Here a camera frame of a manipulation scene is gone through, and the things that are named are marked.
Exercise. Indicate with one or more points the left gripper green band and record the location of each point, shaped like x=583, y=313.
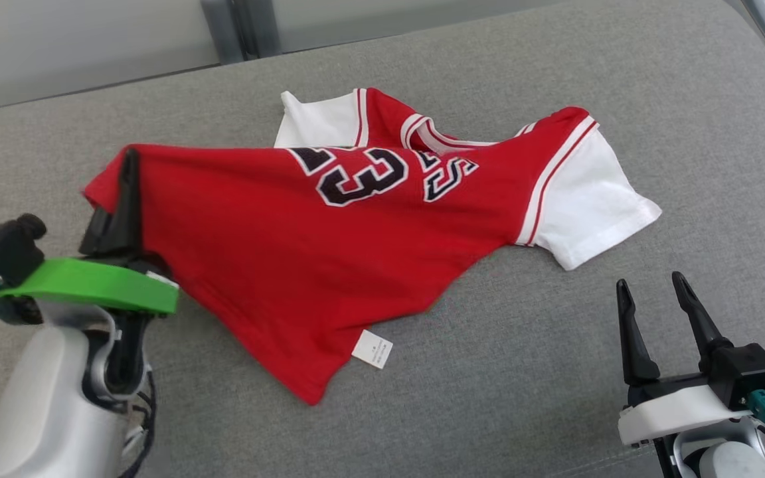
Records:
x=90, y=285

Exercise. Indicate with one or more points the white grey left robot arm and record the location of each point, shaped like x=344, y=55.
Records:
x=44, y=398

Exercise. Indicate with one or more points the red and white basketball jersey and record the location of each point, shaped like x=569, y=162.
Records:
x=329, y=226

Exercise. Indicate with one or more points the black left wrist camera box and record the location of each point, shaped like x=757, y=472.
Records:
x=0, y=249

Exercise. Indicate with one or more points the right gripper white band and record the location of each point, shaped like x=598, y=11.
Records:
x=688, y=408

